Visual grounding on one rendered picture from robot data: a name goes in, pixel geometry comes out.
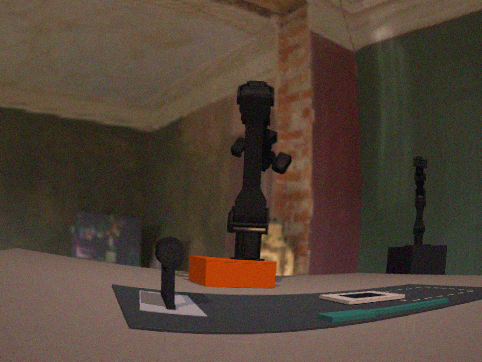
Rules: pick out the beige tile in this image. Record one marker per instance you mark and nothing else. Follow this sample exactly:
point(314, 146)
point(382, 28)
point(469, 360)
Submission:
point(361, 297)

